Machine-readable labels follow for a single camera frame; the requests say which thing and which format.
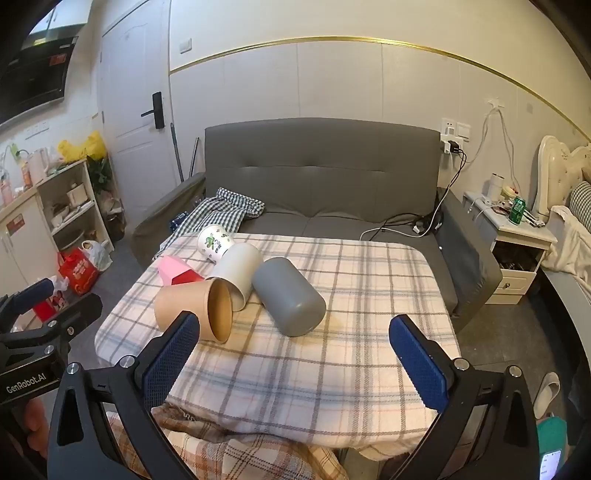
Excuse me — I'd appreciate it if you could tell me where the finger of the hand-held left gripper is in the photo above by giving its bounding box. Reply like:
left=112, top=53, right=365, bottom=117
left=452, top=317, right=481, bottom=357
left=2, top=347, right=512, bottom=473
left=0, top=293, right=103, bottom=358
left=0, top=278, right=56, bottom=334

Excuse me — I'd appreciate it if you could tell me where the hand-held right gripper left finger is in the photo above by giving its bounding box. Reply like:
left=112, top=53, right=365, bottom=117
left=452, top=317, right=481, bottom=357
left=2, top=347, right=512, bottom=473
left=46, top=310, right=201, bottom=480

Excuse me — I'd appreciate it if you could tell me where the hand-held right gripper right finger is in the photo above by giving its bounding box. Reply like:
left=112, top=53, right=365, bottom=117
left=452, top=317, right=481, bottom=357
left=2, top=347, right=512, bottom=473
left=383, top=315, right=539, bottom=480

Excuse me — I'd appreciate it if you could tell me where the brown paper cup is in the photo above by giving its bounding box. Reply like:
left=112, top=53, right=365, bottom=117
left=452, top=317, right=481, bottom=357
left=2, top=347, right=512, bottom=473
left=154, top=278, right=234, bottom=344

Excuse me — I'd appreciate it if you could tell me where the plain white cup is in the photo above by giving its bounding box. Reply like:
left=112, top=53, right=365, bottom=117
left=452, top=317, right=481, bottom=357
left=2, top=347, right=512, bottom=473
left=205, top=243, right=264, bottom=312

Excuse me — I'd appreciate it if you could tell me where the white cup with green print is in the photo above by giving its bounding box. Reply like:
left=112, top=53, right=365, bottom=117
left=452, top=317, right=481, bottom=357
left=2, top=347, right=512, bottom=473
left=198, top=224, right=235, bottom=264

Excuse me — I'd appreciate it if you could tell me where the grey cup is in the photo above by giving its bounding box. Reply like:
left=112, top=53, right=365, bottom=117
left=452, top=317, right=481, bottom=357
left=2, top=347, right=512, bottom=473
left=252, top=257, right=327, bottom=337

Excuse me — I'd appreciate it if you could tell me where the person's left hand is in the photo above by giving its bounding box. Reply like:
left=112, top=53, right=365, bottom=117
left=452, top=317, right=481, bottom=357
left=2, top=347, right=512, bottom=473
left=23, top=398, right=51, bottom=445

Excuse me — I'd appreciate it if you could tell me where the red printed box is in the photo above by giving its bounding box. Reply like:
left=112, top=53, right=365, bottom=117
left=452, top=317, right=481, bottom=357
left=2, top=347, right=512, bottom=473
left=32, top=293, right=70, bottom=324

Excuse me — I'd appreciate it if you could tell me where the red shopping bag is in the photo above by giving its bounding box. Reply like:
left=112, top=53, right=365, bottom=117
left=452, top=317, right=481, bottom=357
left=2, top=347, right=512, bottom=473
left=58, top=248, right=100, bottom=296

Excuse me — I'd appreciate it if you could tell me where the white kitchen cabinet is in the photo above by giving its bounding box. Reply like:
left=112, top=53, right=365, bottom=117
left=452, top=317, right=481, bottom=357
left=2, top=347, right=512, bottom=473
left=0, top=187, right=56, bottom=296

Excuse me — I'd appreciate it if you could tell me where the white plastic bag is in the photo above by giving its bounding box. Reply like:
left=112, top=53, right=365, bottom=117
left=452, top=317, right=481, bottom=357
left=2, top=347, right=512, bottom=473
left=82, top=239, right=113, bottom=272

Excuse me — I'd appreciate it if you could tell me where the pink and red box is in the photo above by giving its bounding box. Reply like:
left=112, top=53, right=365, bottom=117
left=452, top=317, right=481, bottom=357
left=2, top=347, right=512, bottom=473
left=157, top=256, right=205, bottom=287

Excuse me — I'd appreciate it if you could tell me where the plaid tablecloth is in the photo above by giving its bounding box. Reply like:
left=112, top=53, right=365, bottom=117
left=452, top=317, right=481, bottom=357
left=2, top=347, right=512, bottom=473
left=95, top=233, right=462, bottom=462

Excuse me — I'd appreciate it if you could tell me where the white open shelf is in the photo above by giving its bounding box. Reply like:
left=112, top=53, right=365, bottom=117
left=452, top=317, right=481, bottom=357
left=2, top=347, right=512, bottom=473
left=34, top=159, right=115, bottom=264

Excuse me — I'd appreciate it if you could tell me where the white kettle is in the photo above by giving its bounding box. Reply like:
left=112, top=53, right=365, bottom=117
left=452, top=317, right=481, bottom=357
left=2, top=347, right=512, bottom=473
left=28, top=148, right=54, bottom=178

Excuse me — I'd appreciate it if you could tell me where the white slipper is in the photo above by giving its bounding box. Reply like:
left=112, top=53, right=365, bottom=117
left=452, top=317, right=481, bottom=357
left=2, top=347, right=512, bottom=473
left=533, top=371, right=561, bottom=420

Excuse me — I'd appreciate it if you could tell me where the orange plaid blanket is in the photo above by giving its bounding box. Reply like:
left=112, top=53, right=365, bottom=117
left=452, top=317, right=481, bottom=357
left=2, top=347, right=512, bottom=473
left=106, top=401, right=349, bottom=480

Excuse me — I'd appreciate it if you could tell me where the yellow plastic bag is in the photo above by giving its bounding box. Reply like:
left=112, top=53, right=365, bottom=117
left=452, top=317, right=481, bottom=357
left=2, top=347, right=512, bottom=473
left=57, top=130, right=108, bottom=162

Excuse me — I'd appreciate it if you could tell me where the green phone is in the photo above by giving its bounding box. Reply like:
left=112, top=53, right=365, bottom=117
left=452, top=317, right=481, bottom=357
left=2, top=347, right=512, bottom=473
left=536, top=415, right=568, bottom=480

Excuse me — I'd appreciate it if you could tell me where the green checked cloth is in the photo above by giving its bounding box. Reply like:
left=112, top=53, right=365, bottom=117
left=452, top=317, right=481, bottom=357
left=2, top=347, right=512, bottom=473
left=154, top=187, right=266, bottom=259

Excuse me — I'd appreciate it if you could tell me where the white nightstand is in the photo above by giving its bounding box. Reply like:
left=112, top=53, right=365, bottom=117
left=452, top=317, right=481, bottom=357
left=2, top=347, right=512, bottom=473
left=463, top=191, right=558, bottom=306

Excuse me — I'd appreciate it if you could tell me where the cream bedding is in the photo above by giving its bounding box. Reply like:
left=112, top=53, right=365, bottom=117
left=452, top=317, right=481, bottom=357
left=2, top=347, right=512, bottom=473
left=540, top=205, right=591, bottom=278

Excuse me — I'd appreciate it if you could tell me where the grey sofa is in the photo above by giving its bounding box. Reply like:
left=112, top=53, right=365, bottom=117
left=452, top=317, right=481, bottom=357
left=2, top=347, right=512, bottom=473
left=131, top=117, right=503, bottom=333

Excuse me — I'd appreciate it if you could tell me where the black range hood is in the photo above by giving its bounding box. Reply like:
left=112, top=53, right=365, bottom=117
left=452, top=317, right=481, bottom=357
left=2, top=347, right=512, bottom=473
left=0, top=23, right=81, bottom=127

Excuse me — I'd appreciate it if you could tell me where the green checked pillow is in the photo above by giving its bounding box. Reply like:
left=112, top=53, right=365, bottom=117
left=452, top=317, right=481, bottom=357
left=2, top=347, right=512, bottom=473
left=569, top=181, right=591, bottom=224

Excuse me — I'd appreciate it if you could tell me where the cream bed headboard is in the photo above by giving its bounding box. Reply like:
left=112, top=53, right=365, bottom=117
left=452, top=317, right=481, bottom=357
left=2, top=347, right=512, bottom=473
left=536, top=135, right=591, bottom=222

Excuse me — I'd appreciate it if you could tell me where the white door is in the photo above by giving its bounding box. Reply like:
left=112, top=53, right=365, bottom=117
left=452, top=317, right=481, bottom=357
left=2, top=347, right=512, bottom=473
left=99, top=0, right=181, bottom=224

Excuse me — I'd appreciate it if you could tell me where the black cable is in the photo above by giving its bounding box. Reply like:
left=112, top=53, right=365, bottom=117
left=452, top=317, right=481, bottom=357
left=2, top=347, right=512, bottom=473
left=360, top=150, right=468, bottom=241

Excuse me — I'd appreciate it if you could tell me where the mop handle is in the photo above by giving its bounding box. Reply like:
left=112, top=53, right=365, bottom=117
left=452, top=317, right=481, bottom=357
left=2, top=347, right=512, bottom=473
left=168, top=122, right=185, bottom=183

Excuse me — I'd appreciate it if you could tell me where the black door lock handle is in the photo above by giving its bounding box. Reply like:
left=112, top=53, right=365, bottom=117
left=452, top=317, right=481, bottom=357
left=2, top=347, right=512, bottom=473
left=141, top=91, right=164, bottom=130

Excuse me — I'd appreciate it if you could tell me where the white wall socket panel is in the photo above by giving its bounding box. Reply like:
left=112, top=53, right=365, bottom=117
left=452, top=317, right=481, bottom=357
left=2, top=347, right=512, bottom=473
left=441, top=117, right=472, bottom=141

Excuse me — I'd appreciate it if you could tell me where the white cable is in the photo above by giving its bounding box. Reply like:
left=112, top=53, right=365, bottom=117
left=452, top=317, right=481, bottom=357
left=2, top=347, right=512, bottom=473
left=480, top=104, right=523, bottom=199

